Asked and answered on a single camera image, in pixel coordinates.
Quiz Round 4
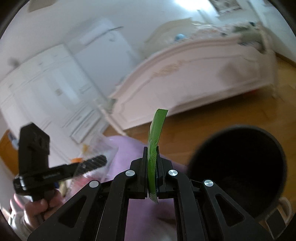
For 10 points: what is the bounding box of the green snack wrapper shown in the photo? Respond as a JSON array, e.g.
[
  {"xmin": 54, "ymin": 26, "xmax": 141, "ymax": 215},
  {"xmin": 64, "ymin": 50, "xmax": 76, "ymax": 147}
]
[{"xmin": 147, "ymin": 108, "xmax": 168, "ymax": 203}]

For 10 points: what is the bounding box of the black round trash bin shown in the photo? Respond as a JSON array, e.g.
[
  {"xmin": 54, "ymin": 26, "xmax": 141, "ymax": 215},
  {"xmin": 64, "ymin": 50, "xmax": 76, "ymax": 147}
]
[{"xmin": 186, "ymin": 125, "xmax": 287, "ymax": 219}]

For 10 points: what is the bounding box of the left hand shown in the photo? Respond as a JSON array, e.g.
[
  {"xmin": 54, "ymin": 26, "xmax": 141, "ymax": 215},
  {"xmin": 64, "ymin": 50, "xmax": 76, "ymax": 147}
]
[{"xmin": 11, "ymin": 189, "xmax": 63, "ymax": 232}]

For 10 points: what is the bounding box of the orange wooden door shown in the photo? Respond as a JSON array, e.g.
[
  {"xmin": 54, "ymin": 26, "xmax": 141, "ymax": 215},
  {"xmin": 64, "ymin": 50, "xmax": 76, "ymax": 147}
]
[{"xmin": 0, "ymin": 129, "xmax": 19, "ymax": 176}]

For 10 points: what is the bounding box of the white wardrobe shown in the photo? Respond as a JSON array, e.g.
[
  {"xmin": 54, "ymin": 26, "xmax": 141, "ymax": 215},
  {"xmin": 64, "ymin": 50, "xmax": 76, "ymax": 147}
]
[{"xmin": 1, "ymin": 45, "xmax": 104, "ymax": 144}]

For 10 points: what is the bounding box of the white ornate bed frame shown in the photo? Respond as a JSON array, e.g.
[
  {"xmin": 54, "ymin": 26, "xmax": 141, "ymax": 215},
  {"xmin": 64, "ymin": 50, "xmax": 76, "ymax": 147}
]
[{"xmin": 98, "ymin": 18, "xmax": 278, "ymax": 135}]

